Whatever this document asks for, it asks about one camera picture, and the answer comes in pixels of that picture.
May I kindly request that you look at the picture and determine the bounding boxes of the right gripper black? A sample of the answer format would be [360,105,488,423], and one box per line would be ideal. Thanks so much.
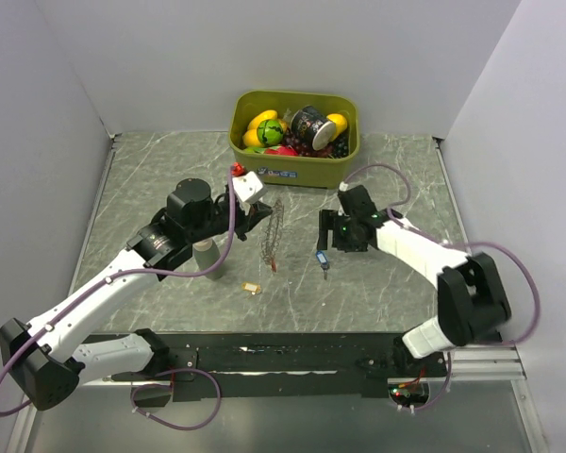
[316,210,369,253]

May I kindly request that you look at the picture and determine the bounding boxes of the large keyring with small rings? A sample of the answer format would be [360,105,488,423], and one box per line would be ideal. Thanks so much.
[260,197,285,273]

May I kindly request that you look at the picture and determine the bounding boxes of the blue tag key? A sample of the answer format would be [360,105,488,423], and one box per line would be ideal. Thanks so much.
[315,250,330,280]

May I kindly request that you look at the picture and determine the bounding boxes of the yellow tag key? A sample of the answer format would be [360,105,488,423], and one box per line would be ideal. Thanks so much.
[241,282,261,295]

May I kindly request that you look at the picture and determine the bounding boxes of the olive green plastic bin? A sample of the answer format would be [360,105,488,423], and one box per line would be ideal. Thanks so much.
[228,90,360,189]

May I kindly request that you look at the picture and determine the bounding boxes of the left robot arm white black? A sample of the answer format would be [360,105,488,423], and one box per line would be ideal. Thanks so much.
[0,172,273,411]

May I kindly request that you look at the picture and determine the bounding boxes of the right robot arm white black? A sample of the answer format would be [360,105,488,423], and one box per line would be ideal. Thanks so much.
[317,185,511,377]

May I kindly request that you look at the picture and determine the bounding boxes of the red toy fruit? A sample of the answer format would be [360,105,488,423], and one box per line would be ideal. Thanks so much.
[263,145,298,157]

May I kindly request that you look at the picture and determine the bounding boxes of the grey bottle with beige cap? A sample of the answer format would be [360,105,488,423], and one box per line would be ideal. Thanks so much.
[192,239,225,280]

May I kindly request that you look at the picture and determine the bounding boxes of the dark grapes bunch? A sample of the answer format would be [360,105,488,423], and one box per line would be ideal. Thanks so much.
[282,130,350,159]

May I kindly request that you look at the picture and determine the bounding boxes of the green watermelon toy ball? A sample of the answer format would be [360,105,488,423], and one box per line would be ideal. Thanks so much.
[257,119,285,146]

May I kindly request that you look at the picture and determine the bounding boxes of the yellow toy mango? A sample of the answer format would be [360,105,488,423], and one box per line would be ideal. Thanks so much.
[247,109,278,130]

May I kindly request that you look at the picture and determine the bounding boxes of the yellow toy lemon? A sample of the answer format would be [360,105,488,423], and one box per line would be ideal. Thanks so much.
[326,113,348,137]

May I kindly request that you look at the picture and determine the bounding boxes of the black paper cup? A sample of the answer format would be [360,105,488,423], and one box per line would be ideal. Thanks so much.
[291,106,336,150]

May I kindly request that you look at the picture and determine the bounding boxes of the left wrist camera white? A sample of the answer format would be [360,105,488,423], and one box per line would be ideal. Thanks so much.
[231,162,267,204]

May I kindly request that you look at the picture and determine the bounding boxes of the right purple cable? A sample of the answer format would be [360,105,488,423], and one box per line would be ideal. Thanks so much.
[342,163,541,414]

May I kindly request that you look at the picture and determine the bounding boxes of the purple cable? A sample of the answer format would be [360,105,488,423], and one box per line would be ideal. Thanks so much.
[0,167,241,431]
[342,163,541,414]

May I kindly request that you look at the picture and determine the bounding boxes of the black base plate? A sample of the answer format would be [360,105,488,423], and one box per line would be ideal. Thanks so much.
[110,332,454,402]

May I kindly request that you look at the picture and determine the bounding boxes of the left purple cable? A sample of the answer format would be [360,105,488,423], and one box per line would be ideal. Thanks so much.
[0,167,241,431]

